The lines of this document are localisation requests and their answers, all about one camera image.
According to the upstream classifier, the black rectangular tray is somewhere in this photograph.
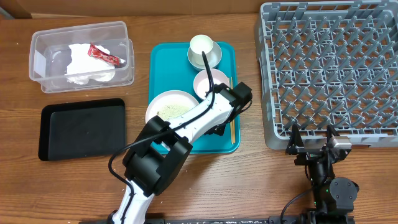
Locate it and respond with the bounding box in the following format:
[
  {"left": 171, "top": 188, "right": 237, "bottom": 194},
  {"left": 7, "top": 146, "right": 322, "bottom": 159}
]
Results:
[{"left": 38, "top": 98, "right": 126, "bottom": 161}]

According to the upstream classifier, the red snack wrapper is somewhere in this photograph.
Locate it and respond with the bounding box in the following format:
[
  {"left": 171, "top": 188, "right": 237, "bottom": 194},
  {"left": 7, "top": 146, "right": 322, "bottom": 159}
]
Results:
[{"left": 88, "top": 43, "right": 123, "bottom": 67}]

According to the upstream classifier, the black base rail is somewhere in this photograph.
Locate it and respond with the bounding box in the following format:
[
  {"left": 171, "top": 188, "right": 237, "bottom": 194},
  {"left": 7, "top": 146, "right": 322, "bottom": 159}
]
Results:
[{"left": 79, "top": 216, "right": 300, "bottom": 224}]

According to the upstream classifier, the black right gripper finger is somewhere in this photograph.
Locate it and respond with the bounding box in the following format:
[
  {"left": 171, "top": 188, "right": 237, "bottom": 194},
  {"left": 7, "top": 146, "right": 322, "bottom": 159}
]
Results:
[
  {"left": 326, "top": 124, "right": 340, "bottom": 140},
  {"left": 288, "top": 123, "right": 304, "bottom": 149}
]

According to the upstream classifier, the wooden chopstick right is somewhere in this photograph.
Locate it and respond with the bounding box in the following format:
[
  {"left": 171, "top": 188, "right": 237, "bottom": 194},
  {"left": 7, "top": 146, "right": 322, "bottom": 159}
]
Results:
[{"left": 230, "top": 76, "right": 237, "bottom": 144}]

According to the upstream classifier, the white napkin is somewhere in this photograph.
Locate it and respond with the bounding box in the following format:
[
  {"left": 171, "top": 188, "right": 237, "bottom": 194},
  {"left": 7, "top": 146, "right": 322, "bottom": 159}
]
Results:
[{"left": 66, "top": 44, "right": 116, "bottom": 85}]

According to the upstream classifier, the pink bowl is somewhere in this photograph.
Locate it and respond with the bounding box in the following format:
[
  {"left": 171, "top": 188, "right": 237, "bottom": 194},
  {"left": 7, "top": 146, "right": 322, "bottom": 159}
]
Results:
[{"left": 193, "top": 68, "right": 230, "bottom": 100}]

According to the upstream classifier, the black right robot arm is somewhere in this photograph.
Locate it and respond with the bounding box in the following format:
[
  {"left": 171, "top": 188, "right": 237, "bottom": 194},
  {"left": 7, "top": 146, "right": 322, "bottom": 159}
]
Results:
[{"left": 279, "top": 124, "right": 359, "bottom": 224}]

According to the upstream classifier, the grey dishwasher rack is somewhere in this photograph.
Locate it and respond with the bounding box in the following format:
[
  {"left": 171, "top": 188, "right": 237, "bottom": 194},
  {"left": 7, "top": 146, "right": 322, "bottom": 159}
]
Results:
[{"left": 254, "top": 0, "right": 397, "bottom": 150}]

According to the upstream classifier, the pile of rice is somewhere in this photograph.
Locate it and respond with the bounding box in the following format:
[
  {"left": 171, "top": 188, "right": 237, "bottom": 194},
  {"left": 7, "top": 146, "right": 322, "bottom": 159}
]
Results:
[{"left": 157, "top": 104, "right": 190, "bottom": 121}]

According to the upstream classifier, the clear plastic bin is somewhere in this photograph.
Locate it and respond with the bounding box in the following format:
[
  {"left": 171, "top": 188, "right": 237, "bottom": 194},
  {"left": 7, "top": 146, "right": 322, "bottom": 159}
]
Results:
[{"left": 29, "top": 21, "right": 134, "bottom": 93}]

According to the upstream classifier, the white paper cup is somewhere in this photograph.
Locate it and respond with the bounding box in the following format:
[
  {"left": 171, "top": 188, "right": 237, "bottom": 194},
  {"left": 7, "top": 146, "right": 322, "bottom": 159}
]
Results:
[{"left": 190, "top": 34, "right": 214, "bottom": 65}]

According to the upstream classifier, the grey small bowl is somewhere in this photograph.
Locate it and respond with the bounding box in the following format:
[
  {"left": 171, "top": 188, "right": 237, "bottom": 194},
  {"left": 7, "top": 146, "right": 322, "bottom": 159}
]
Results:
[{"left": 187, "top": 42, "right": 222, "bottom": 71}]

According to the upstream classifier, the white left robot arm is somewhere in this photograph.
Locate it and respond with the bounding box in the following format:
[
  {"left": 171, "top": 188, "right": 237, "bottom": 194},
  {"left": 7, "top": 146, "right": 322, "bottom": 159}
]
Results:
[{"left": 107, "top": 82, "right": 252, "bottom": 223}]

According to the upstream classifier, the white round plate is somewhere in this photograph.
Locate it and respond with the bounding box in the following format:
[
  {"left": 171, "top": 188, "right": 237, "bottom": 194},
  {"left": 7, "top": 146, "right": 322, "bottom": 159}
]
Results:
[{"left": 146, "top": 90, "right": 199, "bottom": 128}]

